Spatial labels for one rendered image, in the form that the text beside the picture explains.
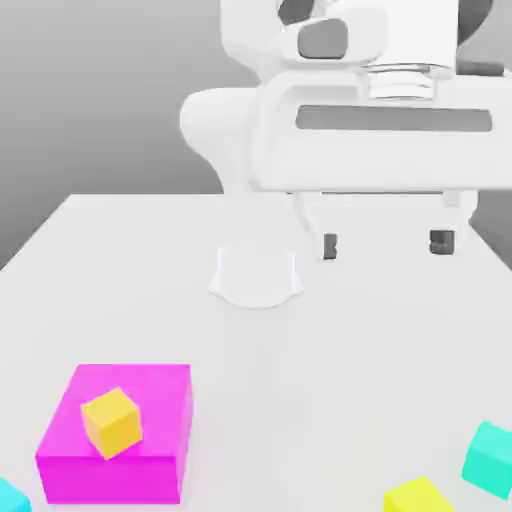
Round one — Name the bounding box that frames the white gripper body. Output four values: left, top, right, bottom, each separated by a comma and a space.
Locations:
246, 72, 512, 194

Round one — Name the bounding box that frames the small turquoise cube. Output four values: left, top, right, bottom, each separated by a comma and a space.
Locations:
461, 420, 512, 502

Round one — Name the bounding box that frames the small yellow cube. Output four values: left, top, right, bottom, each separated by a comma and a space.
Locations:
382, 475, 458, 512

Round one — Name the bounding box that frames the small orange cube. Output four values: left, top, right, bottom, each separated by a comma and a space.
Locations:
80, 386, 144, 461

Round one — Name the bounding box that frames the small cyan cube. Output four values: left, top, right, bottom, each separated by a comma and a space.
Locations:
0, 476, 33, 512

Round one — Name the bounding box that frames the large magenta box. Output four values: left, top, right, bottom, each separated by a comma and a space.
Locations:
34, 362, 194, 506

